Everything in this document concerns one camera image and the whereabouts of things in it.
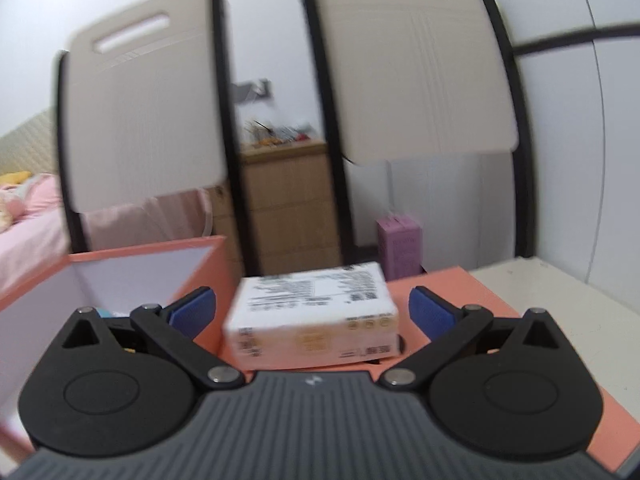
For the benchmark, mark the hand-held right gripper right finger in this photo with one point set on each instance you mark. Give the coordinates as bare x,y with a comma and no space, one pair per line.
429,312

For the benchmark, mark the grey wall fixture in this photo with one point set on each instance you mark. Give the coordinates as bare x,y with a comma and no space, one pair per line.
252,91

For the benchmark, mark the small clutter on dresser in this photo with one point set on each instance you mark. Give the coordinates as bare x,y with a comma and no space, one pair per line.
280,135

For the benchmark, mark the wooden dresser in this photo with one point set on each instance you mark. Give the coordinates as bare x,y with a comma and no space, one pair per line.
295,205

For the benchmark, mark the beige chair with black frame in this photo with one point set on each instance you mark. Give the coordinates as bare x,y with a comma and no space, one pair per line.
145,110
415,70

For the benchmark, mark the pink plush doll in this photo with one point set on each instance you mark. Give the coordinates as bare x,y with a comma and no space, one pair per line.
9,210

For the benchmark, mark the yellow plush toy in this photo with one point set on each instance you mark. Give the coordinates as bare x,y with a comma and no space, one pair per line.
15,177

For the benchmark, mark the orange open box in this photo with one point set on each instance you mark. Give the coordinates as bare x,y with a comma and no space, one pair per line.
135,272

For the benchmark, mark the purple carton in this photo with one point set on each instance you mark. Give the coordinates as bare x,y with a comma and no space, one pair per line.
400,245

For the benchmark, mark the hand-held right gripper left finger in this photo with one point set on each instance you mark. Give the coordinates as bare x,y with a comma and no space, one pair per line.
192,311

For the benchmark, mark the white desktop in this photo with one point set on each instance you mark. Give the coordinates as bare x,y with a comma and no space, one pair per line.
560,310

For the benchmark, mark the orange box lid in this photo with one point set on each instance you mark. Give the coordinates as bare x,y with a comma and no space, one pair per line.
450,282

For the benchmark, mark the pink bed blanket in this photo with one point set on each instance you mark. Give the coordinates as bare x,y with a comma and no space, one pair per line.
35,245

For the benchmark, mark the white labelled cardboard box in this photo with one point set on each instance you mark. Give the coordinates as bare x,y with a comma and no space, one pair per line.
312,315

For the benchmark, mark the beige quilted headboard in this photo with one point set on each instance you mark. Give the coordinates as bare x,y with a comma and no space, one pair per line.
27,142

